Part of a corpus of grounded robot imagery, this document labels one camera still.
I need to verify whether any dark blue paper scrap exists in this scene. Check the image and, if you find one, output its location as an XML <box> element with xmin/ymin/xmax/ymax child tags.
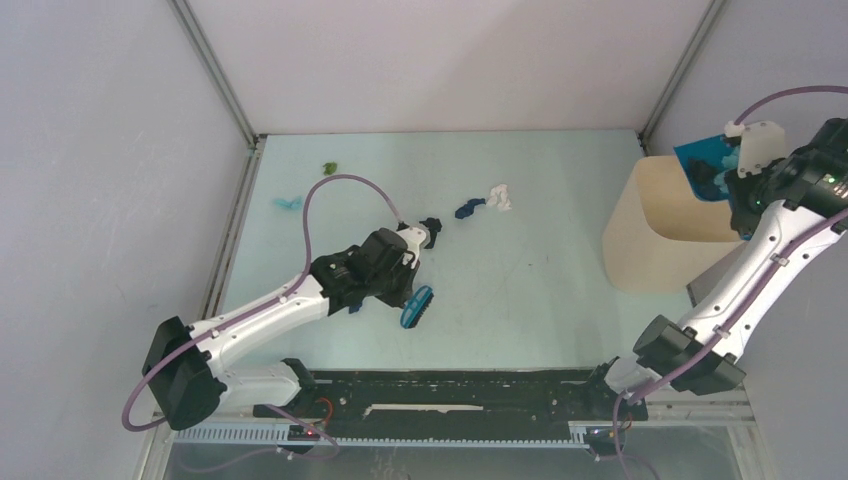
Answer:
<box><xmin>454</xmin><ymin>198</ymin><xmax>487</xmax><ymax>220</ymax></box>

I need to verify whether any white paper scrap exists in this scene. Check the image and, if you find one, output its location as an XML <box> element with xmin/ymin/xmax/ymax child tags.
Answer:
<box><xmin>486</xmin><ymin>184</ymin><xmax>512</xmax><ymax>212</ymax></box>

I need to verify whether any blue dustpan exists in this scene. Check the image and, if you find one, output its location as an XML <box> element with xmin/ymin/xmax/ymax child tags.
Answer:
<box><xmin>673</xmin><ymin>135</ymin><xmax>741</xmax><ymax>202</ymax></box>

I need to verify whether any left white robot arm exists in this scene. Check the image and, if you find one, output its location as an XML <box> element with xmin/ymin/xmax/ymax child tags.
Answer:
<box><xmin>142</xmin><ymin>226</ymin><xmax>430</xmax><ymax>431</ymax></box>

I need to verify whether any black paper scrap centre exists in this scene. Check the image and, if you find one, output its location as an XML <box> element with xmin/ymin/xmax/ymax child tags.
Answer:
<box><xmin>420</xmin><ymin>217</ymin><xmax>442</xmax><ymax>250</ymax></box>

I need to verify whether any black paper scrap right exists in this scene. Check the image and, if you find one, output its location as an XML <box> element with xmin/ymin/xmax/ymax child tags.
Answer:
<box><xmin>687</xmin><ymin>158</ymin><xmax>718</xmax><ymax>187</ymax></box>

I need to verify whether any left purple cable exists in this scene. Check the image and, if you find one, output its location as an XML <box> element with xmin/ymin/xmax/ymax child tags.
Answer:
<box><xmin>121</xmin><ymin>174</ymin><xmax>405</xmax><ymax>433</ymax></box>

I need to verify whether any white cable duct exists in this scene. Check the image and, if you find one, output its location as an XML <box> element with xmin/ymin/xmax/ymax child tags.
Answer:
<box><xmin>174</xmin><ymin>422</ymin><xmax>612</xmax><ymax>449</ymax></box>

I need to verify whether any right aluminium frame post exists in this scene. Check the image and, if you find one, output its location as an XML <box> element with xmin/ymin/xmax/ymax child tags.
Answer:
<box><xmin>638</xmin><ymin>0</ymin><xmax>729</xmax><ymax>151</ymax></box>

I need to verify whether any left aluminium frame post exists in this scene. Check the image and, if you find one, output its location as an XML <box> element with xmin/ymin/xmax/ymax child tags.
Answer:
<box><xmin>167</xmin><ymin>0</ymin><xmax>259</xmax><ymax>149</ymax></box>

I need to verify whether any cream waste bin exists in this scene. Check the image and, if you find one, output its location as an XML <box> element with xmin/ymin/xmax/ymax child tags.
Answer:
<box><xmin>601</xmin><ymin>156</ymin><xmax>742</xmax><ymax>294</ymax></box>

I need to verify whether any aluminium frame post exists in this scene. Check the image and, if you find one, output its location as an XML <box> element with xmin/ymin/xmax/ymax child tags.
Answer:
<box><xmin>167</xmin><ymin>0</ymin><xmax>259</xmax><ymax>149</ymax></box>
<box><xmin>638</xmin><ymin>0</ymin><xmax>729</xmax><ymax>151</ymax></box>

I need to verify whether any blue hand brush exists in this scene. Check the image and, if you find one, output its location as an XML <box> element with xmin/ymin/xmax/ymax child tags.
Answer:
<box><xmin>399</xmin><ymin>285</ymin><xmax>434</xmax><ymax>329</ymax></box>

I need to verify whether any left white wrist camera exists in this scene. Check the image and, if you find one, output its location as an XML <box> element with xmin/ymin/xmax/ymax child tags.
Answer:
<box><xmin>396</xmin><ymin>224</ymin><xmax>430</xmax><ymax>269</ymax></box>

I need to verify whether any teal paper scrap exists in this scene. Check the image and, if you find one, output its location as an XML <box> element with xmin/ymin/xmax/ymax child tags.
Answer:
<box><xmin>717</xmin><ymin>147</ymin><xmax>740</xmax><ymax>175</ymax></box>
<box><xmin>272</xmin><ymin>196</ymin><xmax>304</xmax><ymax>212</ymax></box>

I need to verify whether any black paper scrap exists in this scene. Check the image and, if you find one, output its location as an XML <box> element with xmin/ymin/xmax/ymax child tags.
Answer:
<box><xmin>687</xmin><ymin>158</ymin><xmax>718</xmax><ymax>187</ymax></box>
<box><xmin>420</xmin><ymin>217</ymin><xmax>442</xmax><ymax>250</ymax></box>

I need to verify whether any teal paper scrap right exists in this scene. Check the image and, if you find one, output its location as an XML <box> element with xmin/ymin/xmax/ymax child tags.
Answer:
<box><xmin>717</xmin><ymin>147</ymin><xmax>740</xmax><ymax>175</ymax></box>

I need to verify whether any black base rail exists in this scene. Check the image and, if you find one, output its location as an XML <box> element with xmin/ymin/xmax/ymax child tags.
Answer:
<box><xmin>253</xmin><ymin>367</ymin><xmax>648</xmax><ymax>440</ymax></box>

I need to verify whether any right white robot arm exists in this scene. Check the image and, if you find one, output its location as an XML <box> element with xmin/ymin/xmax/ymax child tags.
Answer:
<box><xmin>581</xmin><ymin>118</ymin><xmax>847</xmax><ymax>418</ymax></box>

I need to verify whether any teal paper scrap left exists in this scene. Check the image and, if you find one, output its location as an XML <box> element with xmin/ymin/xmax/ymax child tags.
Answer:
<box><xmin>272</xmin><ymin>196</ymin><xmax>304</xmax><ymax>212</ymax></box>

